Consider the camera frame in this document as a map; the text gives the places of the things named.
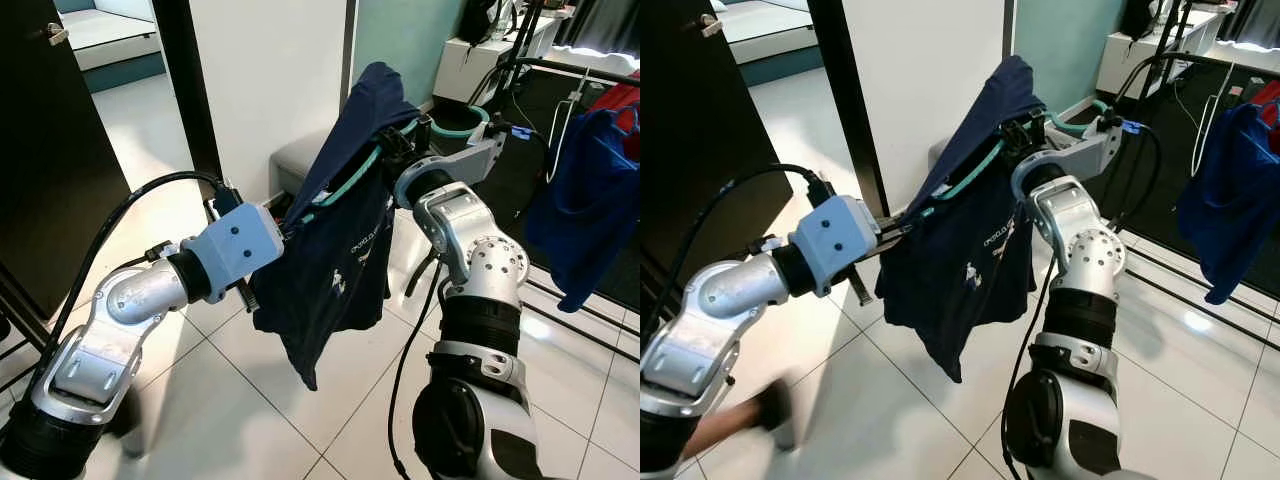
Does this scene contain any dark curtain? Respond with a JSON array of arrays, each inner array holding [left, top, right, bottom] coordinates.
[[1215, 0, 1280, 46], [555, 0, 640, 56]]

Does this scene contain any navy blue shirt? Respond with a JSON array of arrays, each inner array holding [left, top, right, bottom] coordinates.
[[872, 55, 1046, 384], [250, 62, 421, 393]]

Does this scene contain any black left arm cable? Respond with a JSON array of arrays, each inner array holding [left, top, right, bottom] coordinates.
[[40, 170, 246, 401], [660, 163, 831, 331]]

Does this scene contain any royal blue t-shirt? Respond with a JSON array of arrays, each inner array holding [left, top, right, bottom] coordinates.
[[523, 103, 640, 313], [1175, 98, 1280, 306]]

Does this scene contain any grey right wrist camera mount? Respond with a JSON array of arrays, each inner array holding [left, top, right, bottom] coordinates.
[[425, 128, 511, 186], [1040, 118, 1126, 176]]

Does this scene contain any black backpack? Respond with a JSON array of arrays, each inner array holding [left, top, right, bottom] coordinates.
[[1120, 0, 1161, 41], [460, 0, 501, 46]]

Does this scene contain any teal plastic hanger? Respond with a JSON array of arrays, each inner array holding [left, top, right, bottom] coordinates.
[[930, 98, 1113, 206], [295, 105, 493, 226]]

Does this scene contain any grey ottoman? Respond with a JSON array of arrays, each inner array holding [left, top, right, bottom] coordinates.
[[270, 125, 346, 196], [925, 135, 966, 176]]

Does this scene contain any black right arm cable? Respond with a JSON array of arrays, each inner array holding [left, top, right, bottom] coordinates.
[[1000, 116, 1163, 480], [388, 120, 553, 480]]

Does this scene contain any black metal clothes rack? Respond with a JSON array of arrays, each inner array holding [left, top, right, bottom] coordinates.
[[490, 0, 640, 366], [1110, 0, 1280, 321]]

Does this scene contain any white bed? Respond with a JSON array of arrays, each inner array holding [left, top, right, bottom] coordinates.
[[720, 0, 816, 86], [55, 5, 166, 91]]

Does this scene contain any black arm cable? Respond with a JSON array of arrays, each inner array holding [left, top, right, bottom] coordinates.
[[388, 120, 553, 480], [40, 170, 246, 401], [660, 163, 831, 331], [1000, 116, 1163, 480]]

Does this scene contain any white shelf unit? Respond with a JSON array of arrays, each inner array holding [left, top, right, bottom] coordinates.
[[1095, 5, 1216, 96], [432, 10, 561, 106]]

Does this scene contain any dark wooden door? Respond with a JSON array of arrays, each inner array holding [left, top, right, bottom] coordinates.
[[640, 0, 796, 301], [0, 0, 131, 321]]

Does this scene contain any white wire hanger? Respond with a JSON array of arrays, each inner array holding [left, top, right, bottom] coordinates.
[[1195, 65, 1236, 151], [548, 70, 586, 186]]

